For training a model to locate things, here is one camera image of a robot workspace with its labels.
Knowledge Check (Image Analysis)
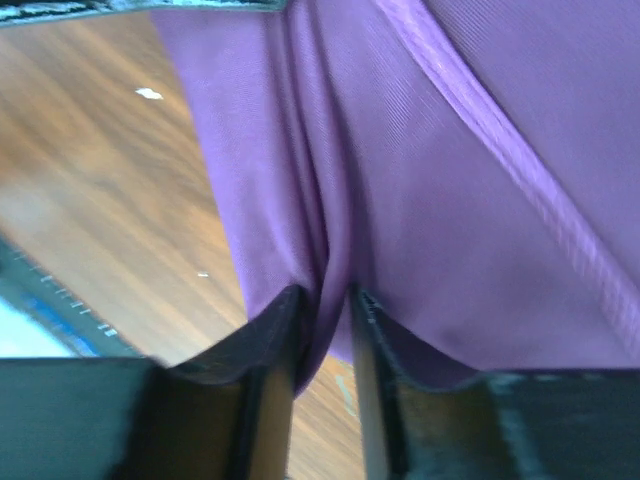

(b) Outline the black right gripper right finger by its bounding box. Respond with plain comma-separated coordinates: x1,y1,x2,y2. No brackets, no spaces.
350,288,639,479

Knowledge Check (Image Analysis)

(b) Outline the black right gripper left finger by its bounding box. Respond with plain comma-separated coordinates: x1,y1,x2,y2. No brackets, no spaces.
1,286,305,479

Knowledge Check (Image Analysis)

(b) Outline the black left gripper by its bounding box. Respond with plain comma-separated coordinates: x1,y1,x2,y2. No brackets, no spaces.
1,0,288,25

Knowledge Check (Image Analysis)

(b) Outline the purple cloth napkin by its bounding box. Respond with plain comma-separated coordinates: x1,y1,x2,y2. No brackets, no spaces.
152,1,639,388

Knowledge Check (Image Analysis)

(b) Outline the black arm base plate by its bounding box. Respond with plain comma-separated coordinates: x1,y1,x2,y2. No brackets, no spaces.
1,238,142,358

